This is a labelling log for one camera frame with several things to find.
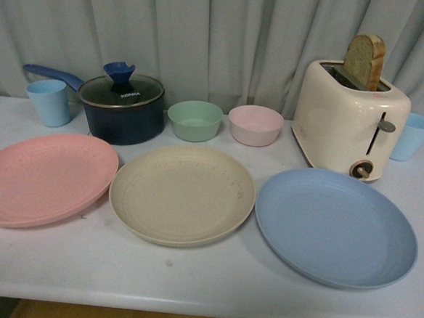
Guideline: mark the blue plate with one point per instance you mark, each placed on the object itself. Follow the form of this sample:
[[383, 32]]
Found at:
[[335, 230]]

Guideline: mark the pink plate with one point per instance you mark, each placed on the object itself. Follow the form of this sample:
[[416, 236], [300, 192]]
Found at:
[[49, 178]]

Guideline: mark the green bowl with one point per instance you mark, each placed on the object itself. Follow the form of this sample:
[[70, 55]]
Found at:
[[195, 121]]

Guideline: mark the beige plate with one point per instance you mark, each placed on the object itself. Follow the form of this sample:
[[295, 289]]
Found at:
[[183, 196]]

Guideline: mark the pink bowl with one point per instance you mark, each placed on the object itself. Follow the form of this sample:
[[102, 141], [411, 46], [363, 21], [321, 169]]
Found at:
[[254, 125]]

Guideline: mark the dark blue saucepan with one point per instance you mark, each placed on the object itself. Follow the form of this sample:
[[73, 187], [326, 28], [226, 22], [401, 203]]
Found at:
[[117, 126]]

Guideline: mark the grey curtain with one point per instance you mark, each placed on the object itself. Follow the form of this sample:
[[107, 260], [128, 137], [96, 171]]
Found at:
[[229, 52]]

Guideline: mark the glass pot lid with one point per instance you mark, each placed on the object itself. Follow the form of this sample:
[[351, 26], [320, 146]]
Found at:
[[120, 87]]

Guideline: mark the cream toaster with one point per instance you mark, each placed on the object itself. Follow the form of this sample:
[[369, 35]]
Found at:
[[343, 127]]

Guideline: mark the light blue cup left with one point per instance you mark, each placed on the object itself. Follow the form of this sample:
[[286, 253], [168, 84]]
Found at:
[[50, 101]]

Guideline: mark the light blue cup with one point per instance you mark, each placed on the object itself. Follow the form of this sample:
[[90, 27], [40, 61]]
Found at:
[[50, 101], [412, 136]]

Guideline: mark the bread slice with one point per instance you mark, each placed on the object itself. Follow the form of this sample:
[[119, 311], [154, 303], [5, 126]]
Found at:
[[364, 60]]

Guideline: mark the light blue cup right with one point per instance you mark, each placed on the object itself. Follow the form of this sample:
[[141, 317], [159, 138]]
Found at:
[[412, 136]]

